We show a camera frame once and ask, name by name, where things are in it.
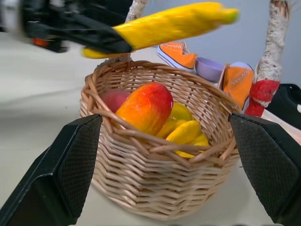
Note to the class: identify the white branch with red wrap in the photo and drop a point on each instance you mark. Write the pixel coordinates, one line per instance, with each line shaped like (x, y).
(272, 54)

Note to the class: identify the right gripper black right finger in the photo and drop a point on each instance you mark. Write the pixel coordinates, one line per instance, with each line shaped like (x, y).
(268, 164)

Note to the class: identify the purple plastic bowl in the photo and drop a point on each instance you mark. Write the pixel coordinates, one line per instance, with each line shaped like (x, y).
(208, 69)

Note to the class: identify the black shoe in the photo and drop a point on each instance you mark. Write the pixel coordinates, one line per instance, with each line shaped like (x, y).
(287, 106)

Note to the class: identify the orange sneaker white sole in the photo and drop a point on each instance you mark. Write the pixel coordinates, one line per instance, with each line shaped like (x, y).
(178, 56)
(237, 84)

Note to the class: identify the pale pink mat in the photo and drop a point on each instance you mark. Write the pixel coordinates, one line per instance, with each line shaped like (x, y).
(282, 123)

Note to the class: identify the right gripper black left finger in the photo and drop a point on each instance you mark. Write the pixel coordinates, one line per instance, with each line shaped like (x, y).
(58, 169)

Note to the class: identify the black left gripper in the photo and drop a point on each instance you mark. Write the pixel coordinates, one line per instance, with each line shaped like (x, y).
(54, 26)

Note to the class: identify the long yellow banana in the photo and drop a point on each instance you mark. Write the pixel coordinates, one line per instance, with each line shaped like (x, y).
(174, 26)

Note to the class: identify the plain white birch branch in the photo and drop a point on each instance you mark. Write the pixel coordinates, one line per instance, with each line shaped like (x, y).
(136, 10)

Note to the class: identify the red apple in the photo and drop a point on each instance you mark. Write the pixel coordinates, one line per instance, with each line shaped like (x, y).
(114, 100)

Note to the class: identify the round wicker basket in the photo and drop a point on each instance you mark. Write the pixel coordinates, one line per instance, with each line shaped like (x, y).
(152, 179)

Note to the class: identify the orange red mango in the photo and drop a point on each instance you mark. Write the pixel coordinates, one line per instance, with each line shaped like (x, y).
(147, 108)

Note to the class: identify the yellow banana bunch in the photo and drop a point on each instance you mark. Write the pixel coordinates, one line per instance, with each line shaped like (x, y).
(185, 131)

